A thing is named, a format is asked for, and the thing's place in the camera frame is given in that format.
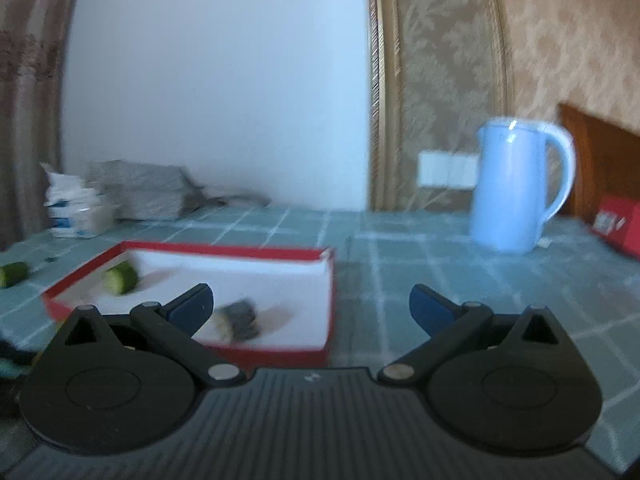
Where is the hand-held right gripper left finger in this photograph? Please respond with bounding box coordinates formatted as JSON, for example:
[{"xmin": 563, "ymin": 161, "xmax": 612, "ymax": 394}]
[{"xmin": 47, "ymin": 283, "xmax": 248, "ymax": 388}]

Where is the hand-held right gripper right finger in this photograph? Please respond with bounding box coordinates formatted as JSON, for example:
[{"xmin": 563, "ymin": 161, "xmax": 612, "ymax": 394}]
[{"xmin": 377, "ymin": 284, "xmax": 581, "ymax": 386}]

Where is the eggplant piece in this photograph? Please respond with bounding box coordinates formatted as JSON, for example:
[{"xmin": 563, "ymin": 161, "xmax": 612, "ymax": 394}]
[{"xmin": 212, "ymin": 299, "xmax": 261, "ymax": 345}]

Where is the red cardboard box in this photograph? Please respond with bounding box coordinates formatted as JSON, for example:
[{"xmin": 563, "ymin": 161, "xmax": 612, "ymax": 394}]
[{"xmin": 41, "ymin": 241, "xmax": 337, "ymax": 368}]

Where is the green checked tablecloth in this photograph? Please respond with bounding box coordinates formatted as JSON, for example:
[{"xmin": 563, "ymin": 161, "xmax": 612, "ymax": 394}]
[{"xmin": 0, "ymin": 205, "xmax": 640, "ymax": 480}]

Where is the short cucumber piece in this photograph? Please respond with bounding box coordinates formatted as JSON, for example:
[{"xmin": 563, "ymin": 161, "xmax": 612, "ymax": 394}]
[{"xmin": 102, "ymin": 261, "xmax": 138, "ymax": 295}]

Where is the grey patterned bag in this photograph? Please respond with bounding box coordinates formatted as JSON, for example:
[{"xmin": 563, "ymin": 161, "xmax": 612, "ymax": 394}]
[{"xmin": 85, "ymin": 160, "xmax": 271, "ymax": 221}]

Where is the light blue kettle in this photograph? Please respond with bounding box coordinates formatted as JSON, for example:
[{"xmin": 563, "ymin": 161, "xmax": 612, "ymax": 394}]
[{"xmin": 469, "ymin": 116, "xmax": 577, "ymax": 255}]

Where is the tissue pack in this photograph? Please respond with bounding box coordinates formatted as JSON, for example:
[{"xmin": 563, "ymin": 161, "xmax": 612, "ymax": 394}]
[{"xmin": 42, "ymin": 162, "xmax": 113, "ymax": 239}]

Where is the long cucumber piece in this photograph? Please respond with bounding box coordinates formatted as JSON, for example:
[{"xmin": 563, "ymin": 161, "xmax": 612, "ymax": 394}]
[{"xmin": 0, "ymin": 261, "xmax": 30, "ymax": 288}]

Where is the small red carton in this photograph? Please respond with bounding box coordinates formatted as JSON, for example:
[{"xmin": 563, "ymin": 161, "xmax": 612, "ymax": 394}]
[{"xmin": 592, "ymin": 194, "xmax": 640, "ymax": 261}]

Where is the wooden headboard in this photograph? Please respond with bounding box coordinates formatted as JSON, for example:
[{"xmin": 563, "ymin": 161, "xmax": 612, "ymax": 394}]
[{"xmin": 557, "ymin": 102, "xmax": 640, "ymax": 221}]

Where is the white wall switch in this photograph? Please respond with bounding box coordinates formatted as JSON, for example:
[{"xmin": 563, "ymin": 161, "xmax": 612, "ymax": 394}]
[{"xmin": 417, "ymin": 151, "xmax": 481, "ymax": 188}]

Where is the gold wall moulding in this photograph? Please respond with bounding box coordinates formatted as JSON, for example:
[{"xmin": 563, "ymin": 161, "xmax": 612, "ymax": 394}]
[{"xmin": 365, "ymin": 0, "xmax": 516, "ymax": 212}]

